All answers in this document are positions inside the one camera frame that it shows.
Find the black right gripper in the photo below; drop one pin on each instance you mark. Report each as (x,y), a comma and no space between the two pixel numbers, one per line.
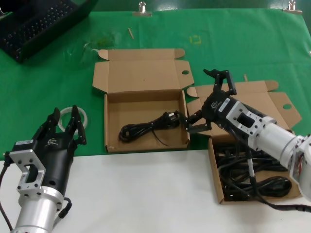
(215,108)

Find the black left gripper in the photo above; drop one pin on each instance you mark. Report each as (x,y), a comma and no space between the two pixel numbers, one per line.
(56,155)

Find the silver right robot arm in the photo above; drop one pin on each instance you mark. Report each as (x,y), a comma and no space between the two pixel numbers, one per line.
(279,143)

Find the open brown cardboard box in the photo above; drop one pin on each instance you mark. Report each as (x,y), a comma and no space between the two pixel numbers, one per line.
(141,72)
(257,92)

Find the clear tape roll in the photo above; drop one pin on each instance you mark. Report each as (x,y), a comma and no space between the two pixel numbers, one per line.
(83,115)

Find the small wooden stick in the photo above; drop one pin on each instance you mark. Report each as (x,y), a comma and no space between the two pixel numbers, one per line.
(246,78)
(131,33)

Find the green table cloth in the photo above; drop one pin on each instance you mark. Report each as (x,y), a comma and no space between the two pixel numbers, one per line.
(218,36)

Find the black laptop keyboard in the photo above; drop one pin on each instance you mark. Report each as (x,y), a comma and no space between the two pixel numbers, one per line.
(36,24)

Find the silver metal binder clip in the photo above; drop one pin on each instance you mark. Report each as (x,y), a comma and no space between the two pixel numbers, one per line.
(292,8)
(142,12)

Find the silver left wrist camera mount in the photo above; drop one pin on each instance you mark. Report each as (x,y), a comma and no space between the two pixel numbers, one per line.
(26,160)

